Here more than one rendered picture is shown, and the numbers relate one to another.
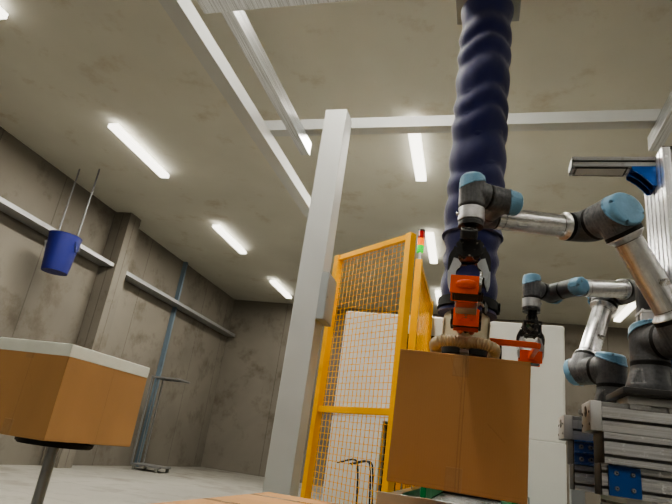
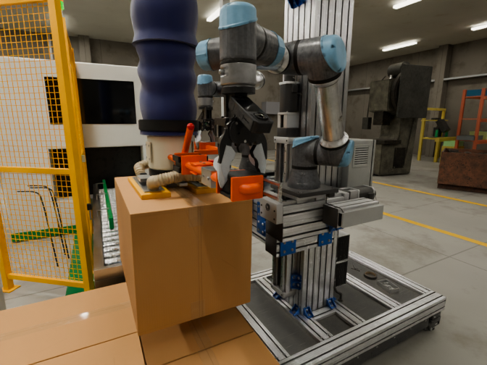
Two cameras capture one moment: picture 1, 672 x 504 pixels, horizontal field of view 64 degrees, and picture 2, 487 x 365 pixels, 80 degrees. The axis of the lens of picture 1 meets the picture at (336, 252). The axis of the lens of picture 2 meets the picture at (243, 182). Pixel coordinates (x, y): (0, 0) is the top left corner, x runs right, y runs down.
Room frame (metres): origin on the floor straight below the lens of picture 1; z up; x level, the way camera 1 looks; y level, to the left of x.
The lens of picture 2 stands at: (0.94, 0.06, 1.33)
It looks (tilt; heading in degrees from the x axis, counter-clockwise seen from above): 12 degrees down; 316
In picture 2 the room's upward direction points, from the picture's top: straight up
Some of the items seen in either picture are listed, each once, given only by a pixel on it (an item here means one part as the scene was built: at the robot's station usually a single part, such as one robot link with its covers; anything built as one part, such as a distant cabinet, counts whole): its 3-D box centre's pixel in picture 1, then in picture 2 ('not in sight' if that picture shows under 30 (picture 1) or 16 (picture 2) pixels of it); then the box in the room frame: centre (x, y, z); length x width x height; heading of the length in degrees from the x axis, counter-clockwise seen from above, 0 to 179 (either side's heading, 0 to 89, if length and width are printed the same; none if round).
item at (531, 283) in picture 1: (532, 287); (205, 86); (2.18, -0.85, 1.50); 0.09 x 0.08 x 0.11; 114
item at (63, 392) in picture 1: (69, 395); not in sight; (2.73, 1.18, 0.82); 0.60 x 0.40 x 0.40; 163
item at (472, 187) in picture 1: (473, 192); (238, 37); (1.41, -0.38, 1.50); 0.09 x 0.08 x 0.11; 103
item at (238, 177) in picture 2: (464, 288); (238, 184); (1.40, -0.36, 1.20); 0.08 x 0.07 x 0.05; 165
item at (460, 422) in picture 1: (461, 427); (175, 233); (1.97, -0.52, 0.88); 0.60 x 0.40 x 0.40; 164
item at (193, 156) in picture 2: (465, 320); (190, 163); (1.73, -0.46, 1.20); 0.10 x 0.08 x 0.06; 75
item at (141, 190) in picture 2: not in sight; (146, 182); (2.00, -0.43, 1.10); 0.34 x 0.10 x 0.05; 165
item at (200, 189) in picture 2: not in sight; (193, 178); (1.95, -0.61, 1.10); 0.34 x 0.10 x 0.05; 165
